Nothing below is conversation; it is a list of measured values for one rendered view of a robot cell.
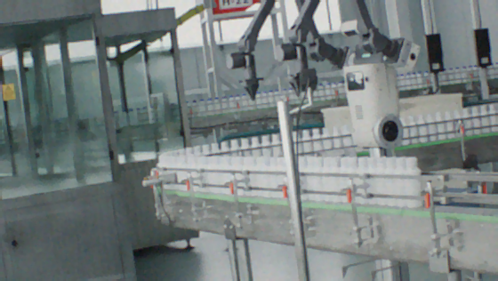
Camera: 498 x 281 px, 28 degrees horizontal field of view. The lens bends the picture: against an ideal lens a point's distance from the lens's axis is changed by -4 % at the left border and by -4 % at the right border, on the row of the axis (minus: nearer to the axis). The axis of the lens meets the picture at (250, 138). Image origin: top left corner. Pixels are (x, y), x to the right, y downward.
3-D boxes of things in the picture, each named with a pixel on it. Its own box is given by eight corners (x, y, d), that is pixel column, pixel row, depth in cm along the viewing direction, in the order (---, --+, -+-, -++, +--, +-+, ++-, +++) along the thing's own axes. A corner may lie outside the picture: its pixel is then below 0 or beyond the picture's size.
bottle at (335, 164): (331, 204, 373) (326, 159, 372) (332, 202, 379) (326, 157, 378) (348, 202, 372) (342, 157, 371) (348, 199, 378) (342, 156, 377)
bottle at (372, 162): (367, 205, 353) (362, 159, 352) (371, 203, 359) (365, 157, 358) (383, 204, 351) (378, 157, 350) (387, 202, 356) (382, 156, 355)
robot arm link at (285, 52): (305, 28, 412) (294, 32, 420) (281, 29, 407) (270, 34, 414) (310, 57, 412) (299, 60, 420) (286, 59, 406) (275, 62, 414)
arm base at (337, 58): (342, 69, 475) (349, 46, 478) (329, 62, 472) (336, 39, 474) (333, 70, 483) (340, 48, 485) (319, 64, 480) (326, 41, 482)
